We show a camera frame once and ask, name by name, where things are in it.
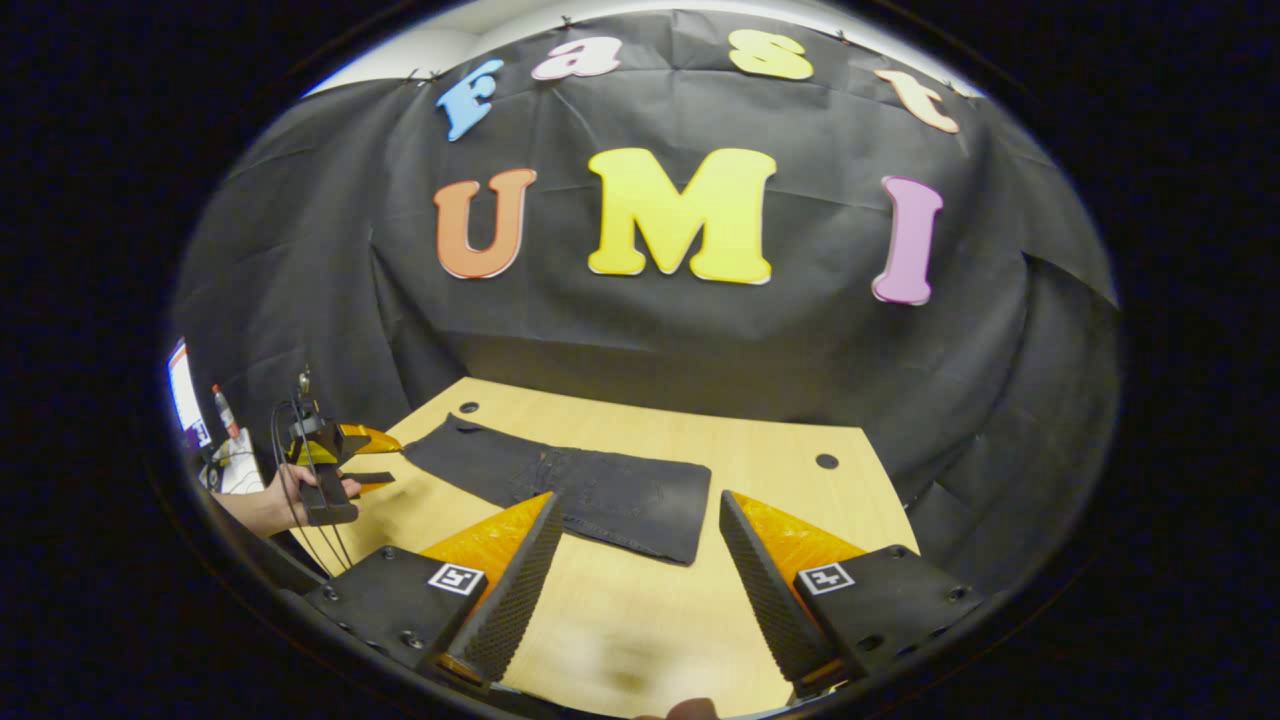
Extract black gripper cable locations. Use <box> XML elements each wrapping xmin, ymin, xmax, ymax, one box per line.
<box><xmin>268</xmin><ymin>398</ymin><xmax>356</xmax><ymax>579</ymax></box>

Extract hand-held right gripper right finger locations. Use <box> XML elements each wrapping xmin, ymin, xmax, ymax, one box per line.
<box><xmin>718</xmin><ymin>488</ymin><xmax>986</xmax><ymax>699</ymax></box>

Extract black jeans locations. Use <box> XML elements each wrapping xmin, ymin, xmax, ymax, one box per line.
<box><xmin>400</xmin><ymin>412</ymin><xmax>714</xmax><ymax>568</ymax></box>

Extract white paper sheet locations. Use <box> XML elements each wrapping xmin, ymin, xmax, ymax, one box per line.
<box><xmin>203</xmin><ymin>430</ymin><xmax>269</xmax><ymax>496</ymax></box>

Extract computer monitor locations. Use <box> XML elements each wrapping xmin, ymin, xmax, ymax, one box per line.
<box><xmin>166</xmin><ymin>338</ymin><xmax>213</xmax><ymax>453</ymax></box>

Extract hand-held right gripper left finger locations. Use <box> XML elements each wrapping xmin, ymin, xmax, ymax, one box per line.
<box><xmin>303</xmin><ymin>490</ymin><xmax>566</xmax><ymax>691</ymax></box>

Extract small red-capped bottle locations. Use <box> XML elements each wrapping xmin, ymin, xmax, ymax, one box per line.
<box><xmin>210</xmin><ymin>383</ymin><xmax>242</xmax><ymax>441</ymax></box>

